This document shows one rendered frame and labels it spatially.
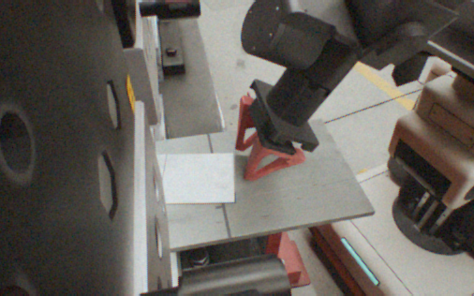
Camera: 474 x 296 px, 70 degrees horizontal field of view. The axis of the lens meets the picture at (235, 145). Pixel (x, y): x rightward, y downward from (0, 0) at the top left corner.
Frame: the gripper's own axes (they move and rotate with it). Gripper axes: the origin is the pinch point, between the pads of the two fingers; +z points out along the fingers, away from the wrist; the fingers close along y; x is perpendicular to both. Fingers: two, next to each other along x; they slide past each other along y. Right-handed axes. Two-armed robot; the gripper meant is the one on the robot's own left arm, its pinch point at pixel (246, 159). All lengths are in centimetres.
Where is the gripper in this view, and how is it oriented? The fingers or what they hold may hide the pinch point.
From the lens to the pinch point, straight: 45.8
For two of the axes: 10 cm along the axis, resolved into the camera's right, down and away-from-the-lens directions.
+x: 8.4, 2.3, 4.9
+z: -5.0, 6.8, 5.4
